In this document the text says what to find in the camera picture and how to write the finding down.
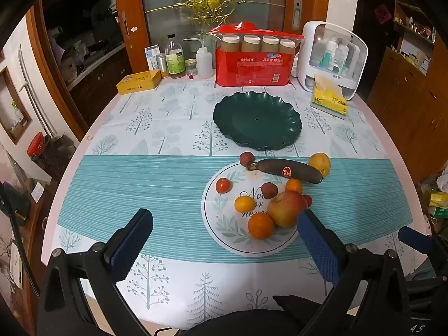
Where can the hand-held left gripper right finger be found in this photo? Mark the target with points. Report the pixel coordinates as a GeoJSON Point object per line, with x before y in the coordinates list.
{"type": "Point", "coordinates": [318, 248]}

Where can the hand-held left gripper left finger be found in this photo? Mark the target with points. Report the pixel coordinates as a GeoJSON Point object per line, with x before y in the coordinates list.
{"type": "Point", "coordinates": [129, 248]}

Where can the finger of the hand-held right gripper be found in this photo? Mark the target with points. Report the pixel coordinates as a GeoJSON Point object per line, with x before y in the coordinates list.
{"type": "Point", "coordinates": [411, 235]}

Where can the red yellow apple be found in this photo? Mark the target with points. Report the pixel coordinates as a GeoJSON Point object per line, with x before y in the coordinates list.
{"type": "Point", "coordinates": [285, 210]}

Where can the orange tangerine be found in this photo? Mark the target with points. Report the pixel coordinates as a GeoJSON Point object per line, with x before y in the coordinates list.
{"type": "Point", "coordinates": [294, 186]}
{"type": "Point", "coordinates": [260, 225]}

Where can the yellow citrus fruit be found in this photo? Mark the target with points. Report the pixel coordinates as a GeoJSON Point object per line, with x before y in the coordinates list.
{"type": "Point", "coordinates": [244, 203]}
{"type": "Point", "coordinates": [320, 163]}

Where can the overripe dark banana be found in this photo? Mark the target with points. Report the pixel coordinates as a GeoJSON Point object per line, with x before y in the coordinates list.
{"type": "Point", "coordinates": [276, 168]}

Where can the red cherry tomato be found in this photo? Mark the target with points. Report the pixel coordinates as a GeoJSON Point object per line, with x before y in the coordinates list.
{"type": "Point", "coordinates": [223, 185]}

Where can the dark green scalloped plate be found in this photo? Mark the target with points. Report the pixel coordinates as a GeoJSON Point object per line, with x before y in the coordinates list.
{"type": "Point", "coordinates": [259, 126]}

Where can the yellow green box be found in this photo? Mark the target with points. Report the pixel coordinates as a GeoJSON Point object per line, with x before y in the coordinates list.
{"type": "Point", "coordinates": [439, 199]}

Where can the small red fruit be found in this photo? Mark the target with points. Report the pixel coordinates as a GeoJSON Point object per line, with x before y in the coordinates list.
{"type": "Point", "coordinates": [307, 200]}

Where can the white plastic bag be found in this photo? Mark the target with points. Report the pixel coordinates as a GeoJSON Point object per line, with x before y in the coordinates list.
{"type": "Point", "coordinates": [443, 178]}

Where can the red lychee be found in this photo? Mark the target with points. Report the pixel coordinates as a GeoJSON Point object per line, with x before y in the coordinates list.
{"type": "Point", "coordinates": [269, 190]}
{"type": "Point", "coordinates": [246, 158]}

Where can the wooden cabinet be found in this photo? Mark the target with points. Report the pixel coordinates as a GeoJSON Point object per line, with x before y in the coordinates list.
{"type": "Point", "coordinates": [413, 105]}

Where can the yellow tissue pack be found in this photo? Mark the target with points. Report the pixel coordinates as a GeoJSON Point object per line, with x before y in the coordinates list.
{"type": "Point", "coordinates": [329, 101]}

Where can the yellow tin box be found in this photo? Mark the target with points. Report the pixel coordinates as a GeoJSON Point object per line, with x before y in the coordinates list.
{"type": "Point", "coordinates": [138, 81]}

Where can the small orange jar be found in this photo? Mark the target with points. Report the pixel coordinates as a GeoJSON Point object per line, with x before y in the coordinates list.
{"type": "Point", "coordinates": [165, 74]}

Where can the small metal can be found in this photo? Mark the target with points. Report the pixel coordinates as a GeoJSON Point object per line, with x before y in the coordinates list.
{"type": "Point", "coordinates": [161, 63]}

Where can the teal label bottle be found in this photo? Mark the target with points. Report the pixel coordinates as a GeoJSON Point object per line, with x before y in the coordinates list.
{"type": "Point", "coordinates": [327, 59]}

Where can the small glass jar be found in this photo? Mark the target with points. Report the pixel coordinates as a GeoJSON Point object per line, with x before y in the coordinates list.
{"type": "Point", "coordinates": [190, 67]}

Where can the white blue carton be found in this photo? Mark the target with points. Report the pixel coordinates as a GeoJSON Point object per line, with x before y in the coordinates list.
{"type": "Point", "coordinates": [151, 57]}

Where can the red paper cup package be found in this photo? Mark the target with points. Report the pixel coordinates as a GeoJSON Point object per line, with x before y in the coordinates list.
{"type": "Point", "coordinates": [253, 66]}

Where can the glass bottle green label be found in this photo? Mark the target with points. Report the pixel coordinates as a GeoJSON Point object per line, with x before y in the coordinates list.
{"type": "Point", "coordinates": [174, 59]}

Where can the white squeeze bottle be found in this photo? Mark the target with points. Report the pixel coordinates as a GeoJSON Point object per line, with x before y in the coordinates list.
{"type": "Point", "coordinates": [204, 64]}

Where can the white cosmetics organiser box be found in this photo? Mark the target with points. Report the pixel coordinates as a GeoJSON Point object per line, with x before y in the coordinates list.
{"type": "Point", "coordinates": [309, 42]}

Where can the wooden frosted glass door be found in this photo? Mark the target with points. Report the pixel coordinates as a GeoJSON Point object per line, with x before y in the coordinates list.
{"type": "Point", "coordinates": [134, 7]}

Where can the gold door ornament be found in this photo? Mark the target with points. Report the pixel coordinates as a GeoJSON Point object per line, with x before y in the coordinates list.
{"type": "Point", "coordinates": [212, 0]}

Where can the wooden frame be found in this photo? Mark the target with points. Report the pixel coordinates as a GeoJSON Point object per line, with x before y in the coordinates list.
{"type": "Point", "coordinates": [21, 112]}

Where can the red wall decoration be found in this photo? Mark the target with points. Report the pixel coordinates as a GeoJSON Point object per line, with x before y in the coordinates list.
{"type": "Point", "coordinates": [381, 14]}

